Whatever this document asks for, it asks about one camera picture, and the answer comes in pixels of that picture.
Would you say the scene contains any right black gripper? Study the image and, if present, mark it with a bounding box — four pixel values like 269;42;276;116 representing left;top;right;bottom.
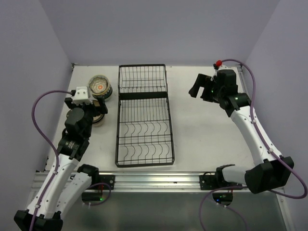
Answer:
189;73;224;103

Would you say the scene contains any beige plain bowl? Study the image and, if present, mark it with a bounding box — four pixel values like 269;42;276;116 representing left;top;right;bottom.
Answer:
92;114;105;127

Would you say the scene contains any white scalloped patterned bowl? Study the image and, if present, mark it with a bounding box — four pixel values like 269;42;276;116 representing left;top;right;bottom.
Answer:
88;75;110;95

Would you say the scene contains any yellow green patterned bowl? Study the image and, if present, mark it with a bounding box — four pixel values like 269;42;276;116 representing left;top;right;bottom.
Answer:
90;81;111;96

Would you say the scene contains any teal white dotted bowl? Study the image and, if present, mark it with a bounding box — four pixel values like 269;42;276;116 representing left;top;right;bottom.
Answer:
95;92;112;102

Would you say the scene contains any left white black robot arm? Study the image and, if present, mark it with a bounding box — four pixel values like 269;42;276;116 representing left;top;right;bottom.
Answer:
14;97;112;231

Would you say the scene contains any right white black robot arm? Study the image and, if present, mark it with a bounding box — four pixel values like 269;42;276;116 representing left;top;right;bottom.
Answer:
189;68;294;194

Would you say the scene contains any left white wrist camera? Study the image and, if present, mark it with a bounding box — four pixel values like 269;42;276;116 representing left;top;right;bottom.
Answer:
72;87;92;105

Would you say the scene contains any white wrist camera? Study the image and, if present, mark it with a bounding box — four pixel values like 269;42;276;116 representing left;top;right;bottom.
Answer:
213;60;228;76
72;87;92;105

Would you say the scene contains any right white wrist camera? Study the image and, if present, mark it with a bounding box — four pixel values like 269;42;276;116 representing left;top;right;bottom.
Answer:
213;60;228;76

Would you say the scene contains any black wire dish rack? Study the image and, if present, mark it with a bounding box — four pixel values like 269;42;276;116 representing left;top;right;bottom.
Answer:
115;64;175;168

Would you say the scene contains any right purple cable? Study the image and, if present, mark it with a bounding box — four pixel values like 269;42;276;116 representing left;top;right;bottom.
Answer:
199;58;308;231

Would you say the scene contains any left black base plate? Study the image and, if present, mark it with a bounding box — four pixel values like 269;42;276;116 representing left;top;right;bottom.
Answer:
95;175;116;191

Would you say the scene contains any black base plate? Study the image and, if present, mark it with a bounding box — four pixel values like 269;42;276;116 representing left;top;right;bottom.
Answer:
95;175;116;191
199;172;242;190

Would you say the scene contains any aluminium mounting rail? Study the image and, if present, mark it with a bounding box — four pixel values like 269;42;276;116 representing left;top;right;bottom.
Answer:
31;170;282;193

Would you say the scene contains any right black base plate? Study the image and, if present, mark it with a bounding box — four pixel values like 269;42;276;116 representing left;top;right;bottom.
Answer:
199;172;242;190

